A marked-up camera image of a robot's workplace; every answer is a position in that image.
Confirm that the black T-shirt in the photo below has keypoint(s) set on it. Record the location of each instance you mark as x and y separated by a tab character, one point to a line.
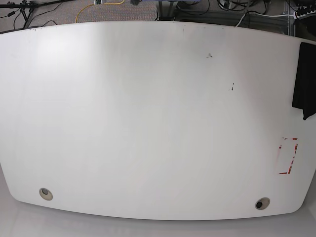
304	95

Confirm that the red tape rectangle marking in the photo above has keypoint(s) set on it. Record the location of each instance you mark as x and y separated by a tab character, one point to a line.
286	155

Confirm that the white power strip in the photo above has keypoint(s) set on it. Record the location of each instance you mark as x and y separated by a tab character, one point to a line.
305	12

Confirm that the black tripod stand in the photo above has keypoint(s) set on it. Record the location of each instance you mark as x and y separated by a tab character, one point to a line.
24	8

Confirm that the right table cable grommet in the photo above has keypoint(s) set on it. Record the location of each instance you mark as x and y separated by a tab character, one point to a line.
262	203

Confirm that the table cable grommet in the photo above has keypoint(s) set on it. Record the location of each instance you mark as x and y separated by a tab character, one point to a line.
45	194
262	203

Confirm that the left table cable grommet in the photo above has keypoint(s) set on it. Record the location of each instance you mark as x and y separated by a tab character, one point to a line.
45	194

